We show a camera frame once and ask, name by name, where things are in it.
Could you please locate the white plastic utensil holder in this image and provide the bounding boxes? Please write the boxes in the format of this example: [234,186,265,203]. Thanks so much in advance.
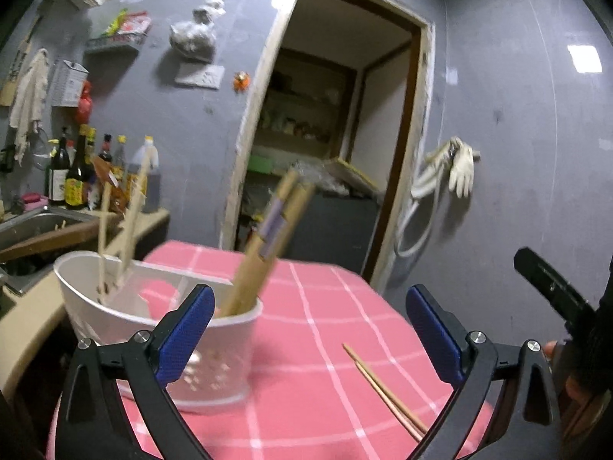
[53,251,263,413]

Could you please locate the thin wooden chopstick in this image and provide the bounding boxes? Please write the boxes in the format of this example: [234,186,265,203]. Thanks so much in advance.
[98,183,111,301]

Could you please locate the taped chopstick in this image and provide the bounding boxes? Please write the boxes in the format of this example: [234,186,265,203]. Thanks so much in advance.
[260,170,315,291]
[217,169,299,318]

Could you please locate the long bamboo chopstick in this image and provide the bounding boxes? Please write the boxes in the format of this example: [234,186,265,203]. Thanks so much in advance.
[115,145,153,288]

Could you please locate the person's hand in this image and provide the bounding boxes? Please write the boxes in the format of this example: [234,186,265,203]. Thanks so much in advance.
[543,341,612,458]

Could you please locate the wooden cutting board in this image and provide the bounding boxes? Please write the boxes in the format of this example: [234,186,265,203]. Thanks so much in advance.
[0,218,102,263]

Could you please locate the pink checked tablecloth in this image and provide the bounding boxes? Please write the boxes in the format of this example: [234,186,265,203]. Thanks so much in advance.
[46,240,495,460]

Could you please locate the white rubber gloves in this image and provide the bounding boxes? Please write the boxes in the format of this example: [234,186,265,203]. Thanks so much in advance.
[426,136,481,198]

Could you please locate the large clear oil jug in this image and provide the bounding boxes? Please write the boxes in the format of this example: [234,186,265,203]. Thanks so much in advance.
[127,136,161,214]

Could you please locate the yellow label sauce bottle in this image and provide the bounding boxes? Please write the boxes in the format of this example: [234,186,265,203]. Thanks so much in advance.
[64,125,93,210]

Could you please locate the dark wine bottle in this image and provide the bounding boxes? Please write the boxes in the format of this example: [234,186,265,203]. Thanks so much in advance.
[48,127,70,205]

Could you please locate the dark grey cabinet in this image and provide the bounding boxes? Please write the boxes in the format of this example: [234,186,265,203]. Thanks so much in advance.
[283,192,379,273]

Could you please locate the green box on shelf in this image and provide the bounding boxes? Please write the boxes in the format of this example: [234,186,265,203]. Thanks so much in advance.
[247,154,274,174]

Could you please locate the red plastic bag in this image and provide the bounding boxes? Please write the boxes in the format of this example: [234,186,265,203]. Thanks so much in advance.
[74,80,92,125]

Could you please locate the hanging white cloth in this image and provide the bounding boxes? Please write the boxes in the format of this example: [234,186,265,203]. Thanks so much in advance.
[9,48,49,165]

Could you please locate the wooden knife holder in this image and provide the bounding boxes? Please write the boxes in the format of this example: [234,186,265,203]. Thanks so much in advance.
[0,15,43,107]

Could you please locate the hanging plastic bag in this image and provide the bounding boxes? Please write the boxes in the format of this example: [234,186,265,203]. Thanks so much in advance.
[169,0,226,63]

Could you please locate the white wall box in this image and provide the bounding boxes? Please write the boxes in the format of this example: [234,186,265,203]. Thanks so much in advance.
[50,60,89,108]

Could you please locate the white wall socket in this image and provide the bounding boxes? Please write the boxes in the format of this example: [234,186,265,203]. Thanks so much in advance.
[175,62,225,89]

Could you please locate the orange wall hook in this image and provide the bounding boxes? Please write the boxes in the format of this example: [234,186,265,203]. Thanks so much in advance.
[233,71,251,94]

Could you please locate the grey wall shelf basket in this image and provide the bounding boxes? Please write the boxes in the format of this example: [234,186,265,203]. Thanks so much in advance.
[84,32,148,55]

